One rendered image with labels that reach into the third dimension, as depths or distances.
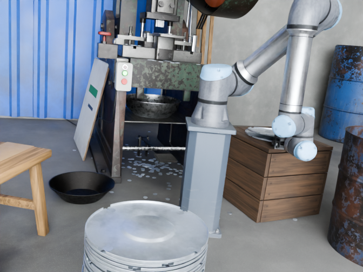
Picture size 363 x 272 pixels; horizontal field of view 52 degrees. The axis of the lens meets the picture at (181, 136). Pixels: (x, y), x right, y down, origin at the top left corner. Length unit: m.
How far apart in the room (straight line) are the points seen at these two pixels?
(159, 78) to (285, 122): 0.91
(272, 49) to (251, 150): 0.50
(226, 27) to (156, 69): 1.74
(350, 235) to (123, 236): 0.99
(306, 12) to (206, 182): 0.70
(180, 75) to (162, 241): 1.29
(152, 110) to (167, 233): 1.29
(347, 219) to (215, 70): 0.77
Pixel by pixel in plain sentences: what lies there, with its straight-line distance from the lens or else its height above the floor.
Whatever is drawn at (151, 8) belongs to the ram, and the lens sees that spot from 2.13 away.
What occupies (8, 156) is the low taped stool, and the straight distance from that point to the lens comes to 1.34.
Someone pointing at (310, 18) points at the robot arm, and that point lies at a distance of 1.27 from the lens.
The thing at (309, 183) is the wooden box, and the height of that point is 0.17.
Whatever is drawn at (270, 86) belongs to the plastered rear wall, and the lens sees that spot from 3.90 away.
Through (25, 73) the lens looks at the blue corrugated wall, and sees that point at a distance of 3.29.
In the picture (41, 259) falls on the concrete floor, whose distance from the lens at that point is 1.40.
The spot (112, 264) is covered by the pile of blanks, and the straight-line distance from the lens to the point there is 0.82.
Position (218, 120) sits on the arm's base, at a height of 0.48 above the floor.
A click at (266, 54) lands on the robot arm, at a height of 0.74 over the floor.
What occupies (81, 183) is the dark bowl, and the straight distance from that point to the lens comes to 1.93.
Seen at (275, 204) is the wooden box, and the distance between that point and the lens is 1.77.
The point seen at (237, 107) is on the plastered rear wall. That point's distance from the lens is 3.77.
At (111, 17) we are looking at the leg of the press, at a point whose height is 0.86.
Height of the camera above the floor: 0.75
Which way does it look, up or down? 14 degrees down
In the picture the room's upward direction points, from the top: 6 degrees clockwise
